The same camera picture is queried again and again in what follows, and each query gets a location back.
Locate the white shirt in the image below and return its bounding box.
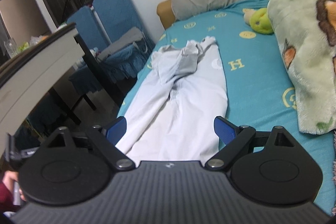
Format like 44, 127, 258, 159
116, 36, 228, 164

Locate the blue folding chair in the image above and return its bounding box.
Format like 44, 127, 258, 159
65, 0, 156, 111

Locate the person's hand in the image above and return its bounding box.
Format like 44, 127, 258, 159
0, 170, 19, 213

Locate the teal patterned bed sheet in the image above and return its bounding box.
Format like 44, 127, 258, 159
119, 0, 335, 213

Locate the white desk with black edge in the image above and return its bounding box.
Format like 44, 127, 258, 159
1, 23, 84, 149

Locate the grey bag on chair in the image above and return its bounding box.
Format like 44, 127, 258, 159
98, 27, 145, 61

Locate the green plush toy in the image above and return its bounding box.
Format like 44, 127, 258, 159
243, 7, 273, 35

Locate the green fleece cartoon blanket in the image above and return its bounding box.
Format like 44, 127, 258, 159
267, 0, 335, 135

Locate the brown bed headboard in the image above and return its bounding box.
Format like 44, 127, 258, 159
157, 0, 176, 30

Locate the brown cardboard box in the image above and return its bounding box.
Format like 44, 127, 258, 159
0, 0, 51, 46

